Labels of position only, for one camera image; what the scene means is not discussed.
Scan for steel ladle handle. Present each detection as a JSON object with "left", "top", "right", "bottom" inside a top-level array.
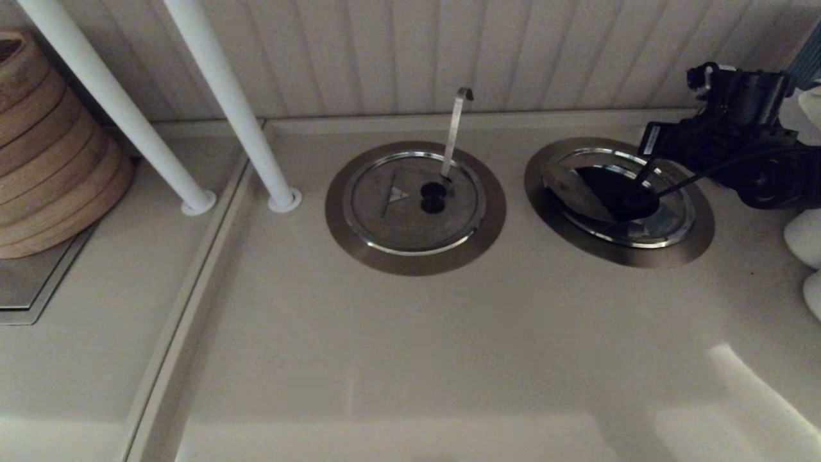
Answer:
[
  {"left": 439, "top": 88, "right": 474, "bottom": 197},
  {"left": 632, "top": 156, "right": 659, "bottom": 194}
]

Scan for shiny metal pot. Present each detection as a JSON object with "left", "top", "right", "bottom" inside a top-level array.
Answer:
[{"left": 541, "top": 148, "right": 698, "bottom": 250}]

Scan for white box container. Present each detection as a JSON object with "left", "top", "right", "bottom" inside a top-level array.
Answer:
[{"left": 777, "top": 90, "right": 815, "bottom": 145}]

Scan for small white dish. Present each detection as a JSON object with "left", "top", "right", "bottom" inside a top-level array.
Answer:
[{"left": 797, "top": 87, "right": 821, "bottom": 132}]

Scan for white round bowl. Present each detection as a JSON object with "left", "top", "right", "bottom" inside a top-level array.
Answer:
[{"left": 783, "top": 209, "right": 821, "bottom": 270}]

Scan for white round support pole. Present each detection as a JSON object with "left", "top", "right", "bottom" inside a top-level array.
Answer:
[
  {"left": 16, "top": 0, "right": 217, "bottom": 218},
  {"left": 162, "top": 0, "right": 303, "bottom": 214}
]

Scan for stacked bamboo steamer baskets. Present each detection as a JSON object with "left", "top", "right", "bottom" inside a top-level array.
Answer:
[{"left": 0, "top": 31, "right": 135, "bottom": 261}]

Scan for flat steel tray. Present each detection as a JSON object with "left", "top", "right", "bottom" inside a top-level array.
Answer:
[{"left": 0, "top": 221, "right": 99, "bottom": 326}]

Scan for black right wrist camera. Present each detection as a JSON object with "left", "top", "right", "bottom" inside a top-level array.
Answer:
[{"left": 686, "top": 62, "right": 793, "bottom": 130}]

